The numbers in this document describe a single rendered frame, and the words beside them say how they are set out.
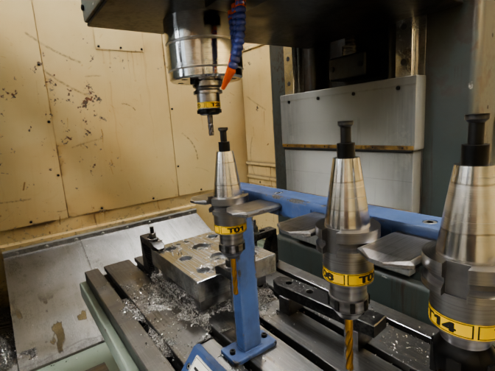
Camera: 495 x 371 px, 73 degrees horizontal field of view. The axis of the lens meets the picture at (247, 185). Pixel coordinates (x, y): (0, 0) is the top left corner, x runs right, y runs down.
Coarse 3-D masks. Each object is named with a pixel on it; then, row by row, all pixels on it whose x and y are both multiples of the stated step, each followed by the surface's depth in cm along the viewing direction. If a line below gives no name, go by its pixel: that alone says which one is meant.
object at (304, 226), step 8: (304, 216) 40; (312, 216) 40; (320, 216) 40; (280, 224) 38; (288, 224) 38; (296, 224) 38; (304, 224) 37; (312, 224) 37; (288, 232) 36; (296, 232) 36; (304, 232) 35; (312, 232) 35
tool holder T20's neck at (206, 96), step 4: (200, 96) 71; (204, 96) 70; (208, 96) 70; (212, 96) 71; (216, 96) 71; (200, 100) 71; (204, 100) 70; (208, 100) 70; (212, 100) 71; (216, 100) 71; (200, 108) 71; (204, 108) 71
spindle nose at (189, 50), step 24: (168, 24) 65; (192, 24) 63; (216, 24) 63; (168, 48) 67; (192, 48) 63; (216, 48) 64; (168, 72) 70; (192, 72) 64; (216, 72) 65; (240, 72) 69
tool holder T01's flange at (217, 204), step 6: (210, 198) 51; (216, 198) 49; (222, 198) 49; (228, 198) 49; (234, 198) 49; (240, 198) 49; (246, 198) 50; (216, 204) 49; (222, 204) 48; (228, 204) 48; (234, 204) 48; (210, 210) 51; (216, 210) 49; (222, 210) 49
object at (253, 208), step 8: (256, 200) 50; (264, 200) 50; (232, 208) 46; (240, 208) 46; (248, 208) 46; (256, 208) 45; (264, 208) 46; (272, 208) 46; (280, 208) 47; (240, 216) 44; (248, 216) 44
